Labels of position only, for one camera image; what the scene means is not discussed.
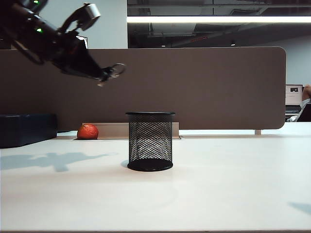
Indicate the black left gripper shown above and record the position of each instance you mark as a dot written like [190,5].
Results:
[68,53]

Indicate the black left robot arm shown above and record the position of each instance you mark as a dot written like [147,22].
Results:
[24,26]

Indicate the black mesh basket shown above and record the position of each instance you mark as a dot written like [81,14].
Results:
[150,167]

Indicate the small framed sign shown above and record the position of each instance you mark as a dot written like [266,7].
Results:
[82,39]

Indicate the red orange round fruit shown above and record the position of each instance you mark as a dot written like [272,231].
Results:
[87,131]

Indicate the black box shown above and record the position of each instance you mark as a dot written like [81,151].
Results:
[24,131]

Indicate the brown desk divider panel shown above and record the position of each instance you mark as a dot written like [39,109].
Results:
[194,85]

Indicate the ceiling light strip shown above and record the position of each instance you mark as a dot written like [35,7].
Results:
[218,19]

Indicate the computer monitor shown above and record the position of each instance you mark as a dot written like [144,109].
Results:
[294,93]

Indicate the seated person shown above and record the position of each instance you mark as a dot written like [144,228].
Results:
[306,97]

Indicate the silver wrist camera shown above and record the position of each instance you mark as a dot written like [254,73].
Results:
[91,14]

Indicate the white divider support bracket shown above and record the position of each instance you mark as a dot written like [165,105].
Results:
[257,132]

